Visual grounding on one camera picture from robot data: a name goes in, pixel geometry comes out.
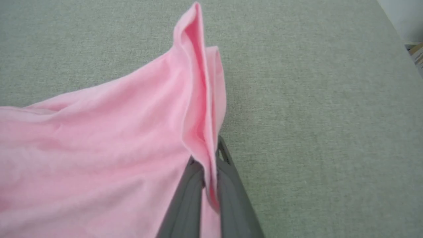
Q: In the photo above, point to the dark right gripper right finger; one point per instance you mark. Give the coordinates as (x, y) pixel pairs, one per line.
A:
(234, 205)

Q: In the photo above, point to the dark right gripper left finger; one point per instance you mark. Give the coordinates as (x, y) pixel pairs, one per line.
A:
(185, 205)

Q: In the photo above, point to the pink cloth garment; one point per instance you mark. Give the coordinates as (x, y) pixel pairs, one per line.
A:
(99, 155)

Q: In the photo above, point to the tan patterned cardboard box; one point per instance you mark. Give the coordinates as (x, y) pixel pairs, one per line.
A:
(417, 56)

